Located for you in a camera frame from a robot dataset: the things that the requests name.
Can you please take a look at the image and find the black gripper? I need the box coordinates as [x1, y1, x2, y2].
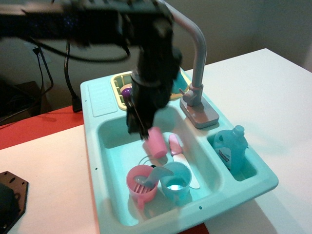
[125, 73, 173, 140]

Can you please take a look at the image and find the pink plastic cup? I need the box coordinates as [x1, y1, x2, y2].
[144, 127, 168, 159]

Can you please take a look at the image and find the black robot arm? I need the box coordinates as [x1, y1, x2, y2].
[0, 0, 182, 139]

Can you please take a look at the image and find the blue cup in rack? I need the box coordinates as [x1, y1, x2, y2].
[171, 72, 188, 94]

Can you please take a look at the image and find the teal toy sink unit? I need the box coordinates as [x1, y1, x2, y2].
[80, 76, 278, 234]

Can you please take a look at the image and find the pink mug in sink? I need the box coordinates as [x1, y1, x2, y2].
[126, 165, 158, 210]

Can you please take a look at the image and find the blue mug in sink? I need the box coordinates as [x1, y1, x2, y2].
[160, 162, 192, 206]

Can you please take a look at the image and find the purple toy eggplant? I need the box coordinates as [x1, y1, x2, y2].
[121, 87, 132, 103]

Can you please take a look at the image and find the pink cut fruit slice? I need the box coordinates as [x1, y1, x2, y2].
[120, 83, 132, 92]

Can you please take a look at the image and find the yellow dish rack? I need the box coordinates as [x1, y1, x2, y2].
[110, 69, 191, 111]

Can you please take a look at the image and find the blue plastic spoon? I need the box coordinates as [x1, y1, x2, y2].
[134, 166, 174, 188]

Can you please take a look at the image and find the pink fork in mug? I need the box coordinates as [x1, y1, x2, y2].
[133, 183, 151, 194]

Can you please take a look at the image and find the grey toy faucet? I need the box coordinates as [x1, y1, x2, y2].
[160, 0, 219, 129]

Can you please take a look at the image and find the black gooseneck clamp stand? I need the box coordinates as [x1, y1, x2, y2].
[63, 40, 83, 113]

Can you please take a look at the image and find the blue dish soap bottle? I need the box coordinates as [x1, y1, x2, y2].
[213, 125, 248, 175]

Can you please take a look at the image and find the pink handled toy knife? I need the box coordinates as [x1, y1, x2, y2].
[168, 134, 200, 190]

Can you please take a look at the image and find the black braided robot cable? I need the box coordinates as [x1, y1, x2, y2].
[26, 36, 131, 63]

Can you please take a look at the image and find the black power cable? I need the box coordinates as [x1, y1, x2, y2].
[31, 40, 54, 95]

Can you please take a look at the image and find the white wall outlet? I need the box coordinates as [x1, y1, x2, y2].
[24, 42, 52, 65]

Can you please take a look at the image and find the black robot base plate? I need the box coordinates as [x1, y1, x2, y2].
[0, 171, 29, 234]

